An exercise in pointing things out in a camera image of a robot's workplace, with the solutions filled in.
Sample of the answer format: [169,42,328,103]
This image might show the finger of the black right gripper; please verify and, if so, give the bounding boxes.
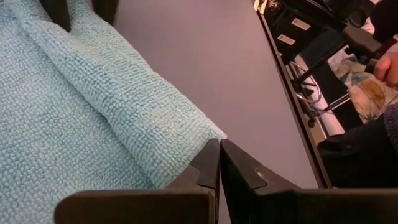
[40,0,72,33]
[91,0,119,26]

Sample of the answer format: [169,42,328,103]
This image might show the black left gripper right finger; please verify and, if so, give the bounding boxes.
[220,139,398,224]

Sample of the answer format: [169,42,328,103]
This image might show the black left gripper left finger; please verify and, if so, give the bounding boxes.
[54,138,221,224]

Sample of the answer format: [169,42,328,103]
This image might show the light blue microfibre towel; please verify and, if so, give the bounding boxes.
[0,0,228,224]

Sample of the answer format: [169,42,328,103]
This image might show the person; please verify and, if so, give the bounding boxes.
[317,102,398,189]

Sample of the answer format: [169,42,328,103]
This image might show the cream patterned cloth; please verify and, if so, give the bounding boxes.
[328,46,398,125]

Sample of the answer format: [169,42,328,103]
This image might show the black equipment box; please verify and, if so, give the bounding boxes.
[270,0,346,63]

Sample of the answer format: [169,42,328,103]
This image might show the person's hand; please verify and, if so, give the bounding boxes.
[373,51,398,88]

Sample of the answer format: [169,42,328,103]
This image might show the black metal table frame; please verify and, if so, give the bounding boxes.
[253,0,333,189]

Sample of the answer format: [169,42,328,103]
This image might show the grey cable loop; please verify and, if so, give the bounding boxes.
[290,60,323,105]

